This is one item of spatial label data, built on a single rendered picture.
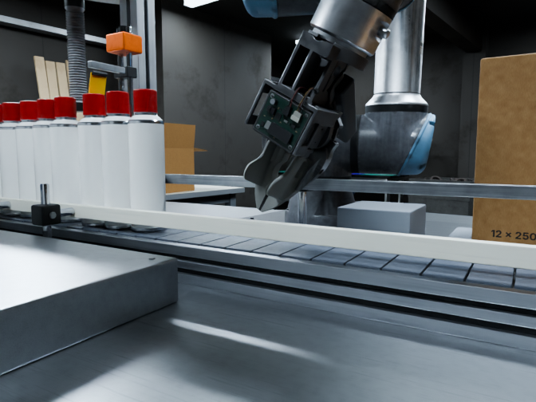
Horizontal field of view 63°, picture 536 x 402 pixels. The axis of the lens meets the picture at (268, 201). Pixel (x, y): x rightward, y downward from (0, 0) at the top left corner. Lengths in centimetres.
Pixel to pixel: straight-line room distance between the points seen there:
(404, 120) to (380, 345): 52
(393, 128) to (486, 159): 23
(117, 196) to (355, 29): 41
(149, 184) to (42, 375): 34
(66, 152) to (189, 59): 521
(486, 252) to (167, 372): 29
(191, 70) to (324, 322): 559
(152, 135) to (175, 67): 513
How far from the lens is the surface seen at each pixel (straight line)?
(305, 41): 46
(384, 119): 85
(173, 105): 568
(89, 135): 73
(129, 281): 45
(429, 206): 652
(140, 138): 65
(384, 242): 45
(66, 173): 79
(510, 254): 44
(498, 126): 67
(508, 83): 67
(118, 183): 69
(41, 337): 41
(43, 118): 84
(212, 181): 63
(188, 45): 598
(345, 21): 46
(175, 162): 247
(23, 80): 577
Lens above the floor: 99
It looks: 6 degrees down
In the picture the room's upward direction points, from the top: straight up
